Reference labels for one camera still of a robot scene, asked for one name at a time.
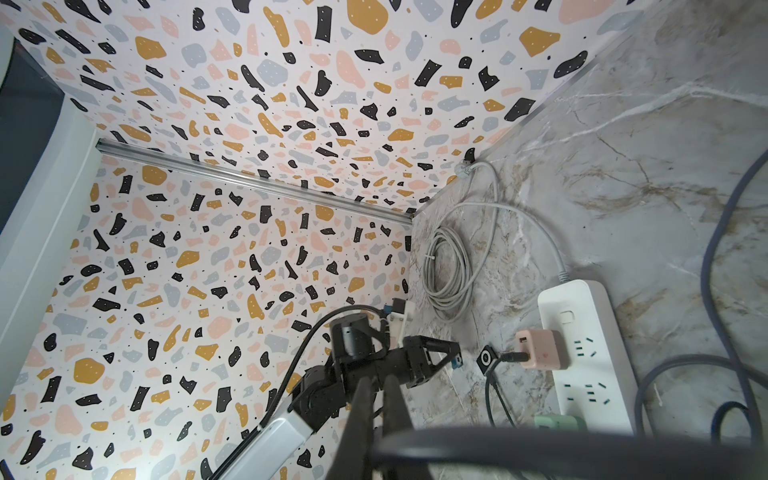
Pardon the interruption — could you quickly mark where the white power strip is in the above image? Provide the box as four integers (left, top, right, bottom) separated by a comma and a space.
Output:
537, 280, 638, 435

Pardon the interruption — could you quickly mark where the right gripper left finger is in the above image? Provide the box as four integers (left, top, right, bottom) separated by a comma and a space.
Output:
325, 378, 374, 480

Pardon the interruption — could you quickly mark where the grey power strip cable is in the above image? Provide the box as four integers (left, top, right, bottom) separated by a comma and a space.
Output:
421, 158, 571, 325

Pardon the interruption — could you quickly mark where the green USB charger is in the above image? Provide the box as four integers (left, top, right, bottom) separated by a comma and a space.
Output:
533, 414, 587, 431

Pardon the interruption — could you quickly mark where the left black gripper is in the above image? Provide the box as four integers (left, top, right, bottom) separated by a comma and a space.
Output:
398, 336, 464, 387

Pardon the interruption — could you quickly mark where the pink USB charger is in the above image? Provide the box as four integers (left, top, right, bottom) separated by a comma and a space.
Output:
515, 329, 569, 371

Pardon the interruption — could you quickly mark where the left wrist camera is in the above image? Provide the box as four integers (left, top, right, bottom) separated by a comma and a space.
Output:
387, 298, 416, 348

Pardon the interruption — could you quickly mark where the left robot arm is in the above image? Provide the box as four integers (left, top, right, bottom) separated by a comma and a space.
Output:
210, 299, 462, 479

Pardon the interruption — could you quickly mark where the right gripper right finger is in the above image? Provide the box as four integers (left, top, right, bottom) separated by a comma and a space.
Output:
382, 375, 433, 480

